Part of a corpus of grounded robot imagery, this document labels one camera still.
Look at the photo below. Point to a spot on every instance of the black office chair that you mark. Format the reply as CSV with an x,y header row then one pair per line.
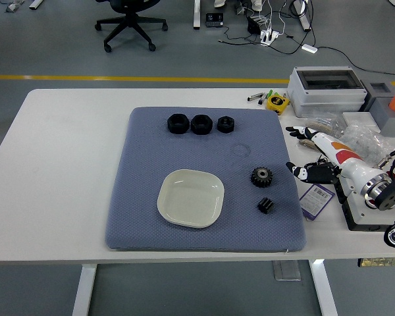
x,y
131,16

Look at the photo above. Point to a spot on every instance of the white flat box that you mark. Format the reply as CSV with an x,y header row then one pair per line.
x,y
360,119

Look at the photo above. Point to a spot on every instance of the grey block with square recess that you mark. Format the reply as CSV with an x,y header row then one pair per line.
x,y
380,90

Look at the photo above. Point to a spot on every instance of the black desk terminal device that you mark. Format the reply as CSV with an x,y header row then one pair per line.
x,y
214,19

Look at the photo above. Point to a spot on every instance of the purple-edged label card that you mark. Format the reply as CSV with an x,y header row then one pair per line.
x,y
316,200

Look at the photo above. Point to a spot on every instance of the small black gear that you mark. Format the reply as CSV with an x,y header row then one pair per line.
x,y
266,205

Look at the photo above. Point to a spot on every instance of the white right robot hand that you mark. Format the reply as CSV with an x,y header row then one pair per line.
x,y
342,154

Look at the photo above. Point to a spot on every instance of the white power adapter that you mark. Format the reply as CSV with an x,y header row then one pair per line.
x,y
309,48

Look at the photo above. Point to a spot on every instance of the black and silver marker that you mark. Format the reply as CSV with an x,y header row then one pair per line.
x,y
255,97

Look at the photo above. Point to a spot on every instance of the black and white button box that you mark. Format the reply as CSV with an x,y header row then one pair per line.
x,y
358,214

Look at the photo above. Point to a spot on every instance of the black power brick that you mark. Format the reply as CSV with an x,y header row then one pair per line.
x,y
253,25

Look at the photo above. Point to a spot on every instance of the large black gear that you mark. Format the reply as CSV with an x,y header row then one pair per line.
x,y
262,178

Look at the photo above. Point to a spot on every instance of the large black nut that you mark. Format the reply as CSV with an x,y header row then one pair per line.
x,y
201,125
177,124

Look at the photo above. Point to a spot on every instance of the grey floor plate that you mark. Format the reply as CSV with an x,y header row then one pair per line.
x,y
286,270

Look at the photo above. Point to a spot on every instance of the yellow patterned strip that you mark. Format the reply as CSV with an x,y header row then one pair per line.
x,y
382,262

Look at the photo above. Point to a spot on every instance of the large grey holder block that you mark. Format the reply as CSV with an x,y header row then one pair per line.
x,y
393,121

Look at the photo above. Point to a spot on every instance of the white desk leg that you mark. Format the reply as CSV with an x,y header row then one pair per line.
x,y
303,16
197,14

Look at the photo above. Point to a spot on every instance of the short black pen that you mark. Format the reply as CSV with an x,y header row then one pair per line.
x,y
262,100

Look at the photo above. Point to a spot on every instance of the white table leg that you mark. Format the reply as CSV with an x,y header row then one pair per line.
x,y
324,289
84,289

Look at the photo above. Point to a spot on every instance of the white power strip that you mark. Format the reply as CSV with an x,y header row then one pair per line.
x,y
269,36

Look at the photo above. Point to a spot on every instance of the small black nut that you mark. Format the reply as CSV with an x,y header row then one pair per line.
x,y
226,124

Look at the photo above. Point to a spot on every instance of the clear bag of small parts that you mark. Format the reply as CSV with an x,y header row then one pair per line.
x,y
365,141

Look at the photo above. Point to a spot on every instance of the yellow tape measure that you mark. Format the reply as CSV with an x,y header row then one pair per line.
x,y
277,103

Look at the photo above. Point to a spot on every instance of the blue-grey padded mat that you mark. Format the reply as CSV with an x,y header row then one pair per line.
x,y
145,184

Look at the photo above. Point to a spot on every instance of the plastic bag of resistors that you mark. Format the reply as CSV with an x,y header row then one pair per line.
x,y
322,121

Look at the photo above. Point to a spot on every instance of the green marker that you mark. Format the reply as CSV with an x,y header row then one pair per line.
x,y
269,93

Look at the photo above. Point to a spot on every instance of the white square plate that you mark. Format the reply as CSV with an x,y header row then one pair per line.
x,y
191,199

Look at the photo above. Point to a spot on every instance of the grey electrical enclosure box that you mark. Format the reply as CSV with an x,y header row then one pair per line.
x,y
326,95

